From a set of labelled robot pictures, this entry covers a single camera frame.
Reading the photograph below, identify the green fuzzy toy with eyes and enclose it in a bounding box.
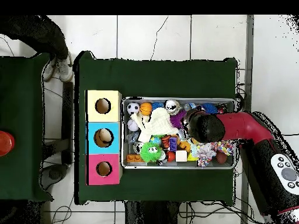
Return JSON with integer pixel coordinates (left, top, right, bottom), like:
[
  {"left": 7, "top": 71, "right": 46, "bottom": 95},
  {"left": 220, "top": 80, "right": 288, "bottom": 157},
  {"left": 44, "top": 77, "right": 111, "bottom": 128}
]
[{"left": 140, "top": 142, "right": 162, "bottom": 163}]

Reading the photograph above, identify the green cloth side table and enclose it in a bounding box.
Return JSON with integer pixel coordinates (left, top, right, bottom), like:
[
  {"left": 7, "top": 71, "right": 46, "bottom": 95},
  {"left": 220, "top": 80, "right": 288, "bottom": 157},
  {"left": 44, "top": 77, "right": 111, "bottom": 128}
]
[{"left": 0, "top": 51, "right": 53, "bottom": 203}]

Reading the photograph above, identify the small soccer ball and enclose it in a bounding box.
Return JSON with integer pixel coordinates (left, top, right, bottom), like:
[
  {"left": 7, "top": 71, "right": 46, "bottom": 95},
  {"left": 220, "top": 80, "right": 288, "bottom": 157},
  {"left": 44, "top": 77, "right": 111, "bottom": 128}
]
[{"left": 126, "top": 102, "right": 141, "bottom": 116}]

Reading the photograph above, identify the wooden box with three holes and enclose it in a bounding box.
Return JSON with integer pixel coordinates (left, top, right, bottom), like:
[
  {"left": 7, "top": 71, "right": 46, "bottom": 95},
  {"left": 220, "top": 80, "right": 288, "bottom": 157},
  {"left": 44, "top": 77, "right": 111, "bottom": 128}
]
[{"left": 85, "top": 89, "right": 123, "bottom": 186}]

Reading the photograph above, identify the orange toy block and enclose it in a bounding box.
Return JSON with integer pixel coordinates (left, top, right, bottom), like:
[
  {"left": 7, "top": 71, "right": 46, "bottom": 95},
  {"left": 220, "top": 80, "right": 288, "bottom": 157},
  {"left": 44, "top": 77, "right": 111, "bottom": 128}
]
[{"left": 126, "top": 153, "right": 143, "bottom": 163}]

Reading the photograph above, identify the person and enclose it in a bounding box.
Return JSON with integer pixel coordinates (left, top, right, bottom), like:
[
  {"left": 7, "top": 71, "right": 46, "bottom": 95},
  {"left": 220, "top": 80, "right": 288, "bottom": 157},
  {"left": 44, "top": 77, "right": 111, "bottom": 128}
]
[{"left": 0, "top": 16, "right": 75, "bottom": 83}]

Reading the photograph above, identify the purple spiky ball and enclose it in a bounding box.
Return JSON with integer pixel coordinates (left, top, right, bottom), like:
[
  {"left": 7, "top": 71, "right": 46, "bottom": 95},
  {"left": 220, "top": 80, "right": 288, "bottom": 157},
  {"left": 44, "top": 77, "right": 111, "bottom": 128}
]
[{"left": 170, "top": 111, "right": 187, "bottom": 130}]

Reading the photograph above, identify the small orange basketball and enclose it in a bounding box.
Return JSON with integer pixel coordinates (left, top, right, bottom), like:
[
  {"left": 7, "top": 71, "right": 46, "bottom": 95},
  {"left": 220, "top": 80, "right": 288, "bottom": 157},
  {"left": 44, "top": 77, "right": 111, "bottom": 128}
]
[{"left": 140, "top": 101, "right": 154, "bottom": 117}]

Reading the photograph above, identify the cream knitted cloth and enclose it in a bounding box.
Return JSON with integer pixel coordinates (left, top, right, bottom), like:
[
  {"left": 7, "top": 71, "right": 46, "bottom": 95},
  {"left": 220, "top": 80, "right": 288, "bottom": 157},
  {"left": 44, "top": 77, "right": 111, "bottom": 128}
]
[{"left": 130, "top": 107, "right": 179, "bottom": 143}]

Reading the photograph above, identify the colourful patterned cloth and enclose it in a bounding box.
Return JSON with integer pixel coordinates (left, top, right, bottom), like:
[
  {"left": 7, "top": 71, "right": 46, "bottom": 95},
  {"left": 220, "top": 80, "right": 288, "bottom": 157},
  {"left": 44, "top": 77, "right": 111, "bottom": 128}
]
[{"left": 191, "top": 139, "right": 237, "bottom": 167}]

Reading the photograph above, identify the blue spiky ball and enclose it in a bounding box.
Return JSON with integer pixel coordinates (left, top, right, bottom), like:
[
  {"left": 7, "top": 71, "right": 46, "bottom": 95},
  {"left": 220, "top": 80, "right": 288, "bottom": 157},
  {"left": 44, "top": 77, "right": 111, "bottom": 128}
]
[{"left": 200, "top": 102, "right": 218, "bottom": 115}]

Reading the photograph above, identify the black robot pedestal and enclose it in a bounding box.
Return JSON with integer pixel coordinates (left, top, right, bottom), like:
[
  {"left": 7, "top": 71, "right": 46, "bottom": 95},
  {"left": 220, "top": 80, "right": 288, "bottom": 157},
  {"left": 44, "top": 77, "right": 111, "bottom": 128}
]
[{"left": 124, "top": 200, "right": 187, "bottom": 224}]

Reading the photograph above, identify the clear mesh bin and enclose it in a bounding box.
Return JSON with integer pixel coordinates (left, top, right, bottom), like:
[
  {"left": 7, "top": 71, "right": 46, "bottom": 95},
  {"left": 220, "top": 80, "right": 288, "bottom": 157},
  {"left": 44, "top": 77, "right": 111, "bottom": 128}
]
[{"left": 121, "top": 97, "right": 237, "bottom": 170}]

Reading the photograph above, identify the tan plush toy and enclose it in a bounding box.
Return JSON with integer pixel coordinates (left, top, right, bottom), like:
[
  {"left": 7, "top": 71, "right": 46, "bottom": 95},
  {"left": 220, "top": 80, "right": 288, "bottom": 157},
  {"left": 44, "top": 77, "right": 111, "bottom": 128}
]
[{"left": 177, "top": 139, "right": 192, "bottom": 153}]

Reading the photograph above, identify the red round container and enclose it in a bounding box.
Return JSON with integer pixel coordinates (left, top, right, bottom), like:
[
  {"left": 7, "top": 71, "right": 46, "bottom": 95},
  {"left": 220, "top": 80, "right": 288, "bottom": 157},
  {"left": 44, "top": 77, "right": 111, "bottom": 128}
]
[{"left": 0, "top": 130, "right": 16, "bottom": 157}]

